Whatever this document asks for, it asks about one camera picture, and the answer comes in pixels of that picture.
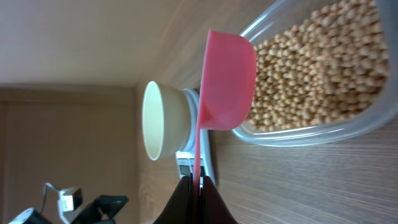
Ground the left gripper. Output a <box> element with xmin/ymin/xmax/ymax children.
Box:
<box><xmin>72</xmin><ymin>195</ymin><xmax>129</xmax><ymax>224</ymax></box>

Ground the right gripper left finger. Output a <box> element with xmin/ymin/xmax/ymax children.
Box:
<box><xmin>154</xmin><ymin>175</ymin><xmax>193</xmax><ymax>224</ymax></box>

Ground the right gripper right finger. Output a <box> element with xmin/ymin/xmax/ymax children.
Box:
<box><xmin>200</xmin><ymin>176</ymin><xmax>238</xmax><ymax>224</ymax></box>

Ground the pink measuring scoop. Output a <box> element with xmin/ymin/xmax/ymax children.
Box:
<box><xmin>193</xmin><ymin>30</ymin><xmax>256</xmax><ymax>195</ymax></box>

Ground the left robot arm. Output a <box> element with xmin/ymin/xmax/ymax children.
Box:
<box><xmin>9</xmin><ymin>195</ymin><xmax>129</xmax><ymax>224</ymax></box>

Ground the white digital kitchen scale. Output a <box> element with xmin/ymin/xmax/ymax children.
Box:
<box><xmin>175</xmin><ymin>89</ymin><xmax>216</xmax><ymax>187</ymax></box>

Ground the white bowl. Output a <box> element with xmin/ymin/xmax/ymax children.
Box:
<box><xmin>142</xmin><ymin>81</ymin><xmax>191</xmax><ymax>161</ymax></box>

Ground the clear plastic container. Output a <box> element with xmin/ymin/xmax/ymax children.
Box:
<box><xmin>233</xmin><ymin>0</ymin><xmax>397</xmax><ymax>147</ymax></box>

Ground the soybeans pile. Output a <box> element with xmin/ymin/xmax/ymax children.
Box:
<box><xmin>246</xmin><ymin>0</ymin><xmax>390</xmax><ymax>132</ymax></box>

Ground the left black cable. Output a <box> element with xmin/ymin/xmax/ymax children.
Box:
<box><xmin>39</xmin><ymin>182</ymin><xmax>62</xmax><ymax>215</ymax></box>

